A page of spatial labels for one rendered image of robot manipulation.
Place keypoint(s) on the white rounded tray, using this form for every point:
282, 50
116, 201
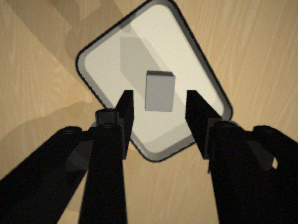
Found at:
155, 36

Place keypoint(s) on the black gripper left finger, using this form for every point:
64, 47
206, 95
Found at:
38, 190

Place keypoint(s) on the grey block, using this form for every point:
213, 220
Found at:
159, 94

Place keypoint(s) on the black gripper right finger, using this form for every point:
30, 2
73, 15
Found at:
237, 161

